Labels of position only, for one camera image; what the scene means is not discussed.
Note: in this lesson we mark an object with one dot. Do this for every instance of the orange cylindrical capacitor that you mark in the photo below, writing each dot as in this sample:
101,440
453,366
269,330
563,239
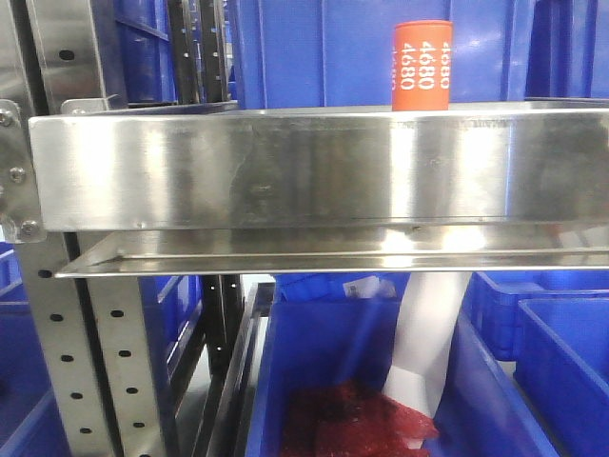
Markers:
421,65

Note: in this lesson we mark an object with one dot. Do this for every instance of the large blue bin behind capacitor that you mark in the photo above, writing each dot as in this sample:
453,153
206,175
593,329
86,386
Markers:
338,53

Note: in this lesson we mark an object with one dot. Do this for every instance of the perforated steel shelf upright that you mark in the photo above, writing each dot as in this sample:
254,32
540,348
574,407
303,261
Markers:
104,345

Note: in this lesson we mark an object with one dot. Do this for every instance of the blue bin with red parts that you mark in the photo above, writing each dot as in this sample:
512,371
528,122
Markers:
324,343

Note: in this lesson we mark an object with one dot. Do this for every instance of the red mesh parts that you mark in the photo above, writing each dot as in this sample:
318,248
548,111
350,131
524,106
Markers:
351,419

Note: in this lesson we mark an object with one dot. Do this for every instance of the black perforated rear upright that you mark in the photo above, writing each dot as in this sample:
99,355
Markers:
197,33

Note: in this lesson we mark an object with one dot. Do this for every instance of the blue bin upper left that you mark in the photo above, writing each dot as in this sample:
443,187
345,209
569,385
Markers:
134,45

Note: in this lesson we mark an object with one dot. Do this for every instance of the blue bin lower right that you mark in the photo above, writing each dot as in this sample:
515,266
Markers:
563,369

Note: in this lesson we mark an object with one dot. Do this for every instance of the blue bin lower left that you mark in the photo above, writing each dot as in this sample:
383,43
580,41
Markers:
30,422

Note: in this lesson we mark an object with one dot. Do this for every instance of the stainless steel shelf rail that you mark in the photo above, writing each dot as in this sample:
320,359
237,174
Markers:
480,186

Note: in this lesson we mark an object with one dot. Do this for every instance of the steel corner bracket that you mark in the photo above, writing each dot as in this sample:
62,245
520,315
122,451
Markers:
21,219

